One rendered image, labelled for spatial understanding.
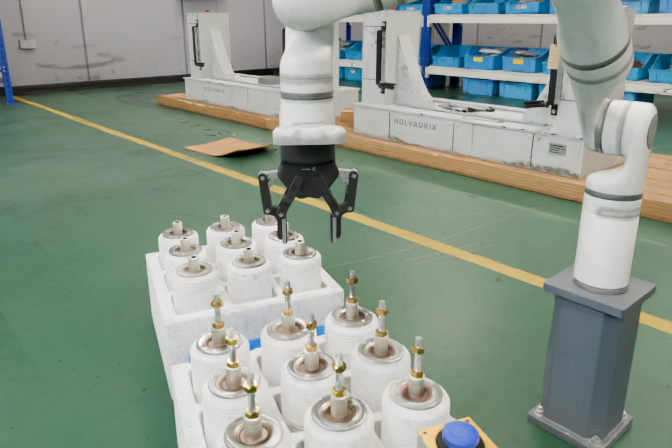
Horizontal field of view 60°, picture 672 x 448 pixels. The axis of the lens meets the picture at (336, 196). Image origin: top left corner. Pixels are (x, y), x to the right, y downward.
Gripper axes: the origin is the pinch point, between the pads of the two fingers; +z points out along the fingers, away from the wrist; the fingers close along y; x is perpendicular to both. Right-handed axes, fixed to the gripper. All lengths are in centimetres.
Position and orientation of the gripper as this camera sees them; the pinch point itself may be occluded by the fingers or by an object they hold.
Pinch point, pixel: (309, 232)
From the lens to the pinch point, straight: 82.6
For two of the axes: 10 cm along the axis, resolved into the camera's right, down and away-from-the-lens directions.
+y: -10.0, 0.3, -0.9
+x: 0.9, 2.9, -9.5
